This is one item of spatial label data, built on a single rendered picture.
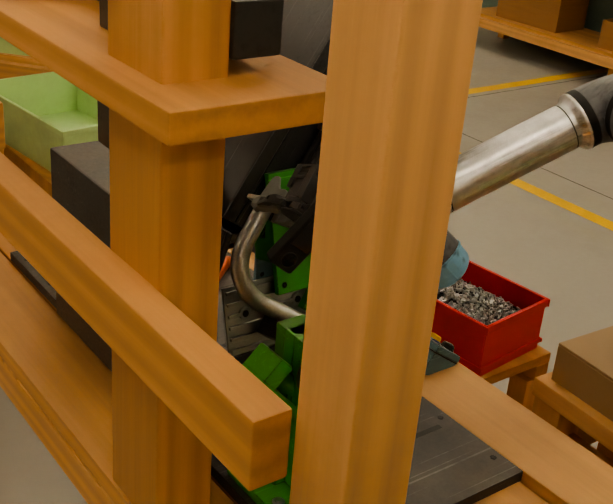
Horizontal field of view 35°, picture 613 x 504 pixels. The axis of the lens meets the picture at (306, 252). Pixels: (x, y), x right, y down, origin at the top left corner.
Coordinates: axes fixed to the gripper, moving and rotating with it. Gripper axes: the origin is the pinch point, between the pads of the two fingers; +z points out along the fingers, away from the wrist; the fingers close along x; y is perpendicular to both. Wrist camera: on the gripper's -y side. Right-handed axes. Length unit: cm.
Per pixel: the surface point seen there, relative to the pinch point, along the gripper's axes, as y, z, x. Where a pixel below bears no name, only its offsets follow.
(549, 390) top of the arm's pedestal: 1, -11, -69
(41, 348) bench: -33, 41, 5
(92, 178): -5.9, 20.1, 20.4
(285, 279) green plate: -6.2, 3.3, -11.9
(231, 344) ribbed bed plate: -20.0, 6.4, -9.8
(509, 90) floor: 284, 340, -340
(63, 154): -2.4, 31.6, 22.7
